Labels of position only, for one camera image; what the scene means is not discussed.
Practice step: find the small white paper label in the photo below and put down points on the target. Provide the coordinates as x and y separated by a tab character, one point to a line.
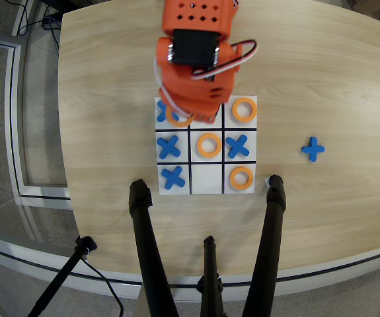
266	181

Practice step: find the white framed glass panel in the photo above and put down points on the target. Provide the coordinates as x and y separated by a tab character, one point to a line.
14	132

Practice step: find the black pole with clamp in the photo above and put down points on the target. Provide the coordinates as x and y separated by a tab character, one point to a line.
60	277

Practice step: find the cardboard box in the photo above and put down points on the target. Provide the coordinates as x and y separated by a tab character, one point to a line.
368	5

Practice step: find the blue foam cross piece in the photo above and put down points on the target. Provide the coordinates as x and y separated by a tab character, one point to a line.
173	178
237	146
168	147
313	149
161	115

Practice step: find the thin black tripod column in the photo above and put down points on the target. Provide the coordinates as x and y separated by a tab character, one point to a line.
210	264

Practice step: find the white tic-tac-toe board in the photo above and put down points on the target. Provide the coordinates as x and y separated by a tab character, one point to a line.
206	178

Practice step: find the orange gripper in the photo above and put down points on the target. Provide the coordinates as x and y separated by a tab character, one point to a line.
199	110

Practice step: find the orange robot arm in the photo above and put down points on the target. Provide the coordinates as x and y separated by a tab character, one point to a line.
196	16

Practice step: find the black tripod leg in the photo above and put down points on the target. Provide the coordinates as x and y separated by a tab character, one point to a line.
146	237
269	237

